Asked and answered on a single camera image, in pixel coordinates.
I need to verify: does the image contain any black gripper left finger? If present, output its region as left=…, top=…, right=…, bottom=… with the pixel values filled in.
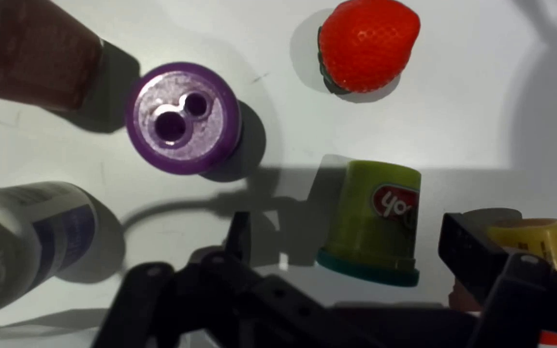
left=90, top=210, right=390, bottom=348

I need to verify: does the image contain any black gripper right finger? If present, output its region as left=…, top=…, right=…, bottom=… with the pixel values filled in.
left=436, top=210, right=557, bottom=348

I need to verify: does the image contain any large yellow tub orange lid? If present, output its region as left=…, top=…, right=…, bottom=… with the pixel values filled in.
left=483, top=216, right=557, bottom=278

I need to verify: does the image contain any green tub teal lid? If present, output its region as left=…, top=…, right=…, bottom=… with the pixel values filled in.
left=312, top=158, right=423, bottom=288

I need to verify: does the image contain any purple shaker container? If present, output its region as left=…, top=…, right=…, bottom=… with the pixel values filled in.
left=121, top=60, right=245, bottom=176

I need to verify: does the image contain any small white-lid jar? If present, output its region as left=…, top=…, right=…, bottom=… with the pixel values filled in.
left=0, top=179, right=100, bottom=319

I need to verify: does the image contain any red toy strawberry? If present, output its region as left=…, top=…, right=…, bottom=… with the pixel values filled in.
left=314, top=0, right=423, bottom=96

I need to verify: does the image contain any orange-lid spice jar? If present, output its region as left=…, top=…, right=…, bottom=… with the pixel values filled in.
left=0, top=0, right=104, bottom=112

